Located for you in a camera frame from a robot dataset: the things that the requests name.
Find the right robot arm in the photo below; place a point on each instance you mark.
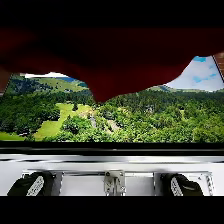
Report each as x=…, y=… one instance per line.
x=181, y=186

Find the red T-shirt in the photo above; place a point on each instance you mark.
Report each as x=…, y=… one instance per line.
x=110, y=60

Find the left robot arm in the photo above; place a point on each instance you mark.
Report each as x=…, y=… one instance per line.
x=31, y=185

